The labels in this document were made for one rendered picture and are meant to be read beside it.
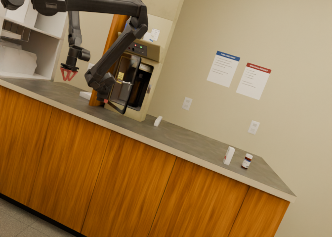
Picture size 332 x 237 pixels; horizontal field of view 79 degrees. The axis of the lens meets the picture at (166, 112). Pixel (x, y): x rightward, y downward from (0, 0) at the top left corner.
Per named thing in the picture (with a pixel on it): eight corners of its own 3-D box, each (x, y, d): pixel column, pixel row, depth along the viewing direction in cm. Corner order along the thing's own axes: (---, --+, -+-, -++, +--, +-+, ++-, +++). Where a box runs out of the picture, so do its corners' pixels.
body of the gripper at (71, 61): (78, 70, 130) (81, 59, 129) (69, 69, 120) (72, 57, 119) (69, 67, 130) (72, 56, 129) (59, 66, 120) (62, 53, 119)
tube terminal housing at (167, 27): (116, 105, 183) (142, 21, 171) (149, 118, 178) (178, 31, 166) (103, 107, 158) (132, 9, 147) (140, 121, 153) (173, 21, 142)
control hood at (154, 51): (120, 49, 151) (124, 36, 150) (159, 62, 146) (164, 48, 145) (113, 45, 140) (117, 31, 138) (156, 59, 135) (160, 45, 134)
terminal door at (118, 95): (106, 102, 156) (120, 52, 150) (123, 115, 134) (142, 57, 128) (105, 102, 156) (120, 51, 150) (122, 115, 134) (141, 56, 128)
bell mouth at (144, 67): (136, 68, 170) (138, 62, 169) (155, 74, 167) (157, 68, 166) (128, 65, 152) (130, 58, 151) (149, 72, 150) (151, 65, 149)
